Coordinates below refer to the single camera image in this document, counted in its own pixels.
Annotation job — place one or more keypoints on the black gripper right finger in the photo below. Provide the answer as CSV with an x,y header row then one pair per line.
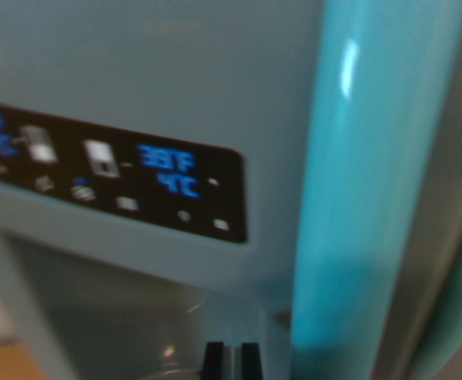
x,y
252,363

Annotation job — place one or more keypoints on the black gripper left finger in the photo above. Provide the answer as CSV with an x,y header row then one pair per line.
x,y
214,362

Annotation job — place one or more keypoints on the black display panel sticker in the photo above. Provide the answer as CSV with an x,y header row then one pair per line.
x,y
148,206

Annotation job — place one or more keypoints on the grey toy refrigerator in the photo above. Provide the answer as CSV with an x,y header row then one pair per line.
x,y
156,71

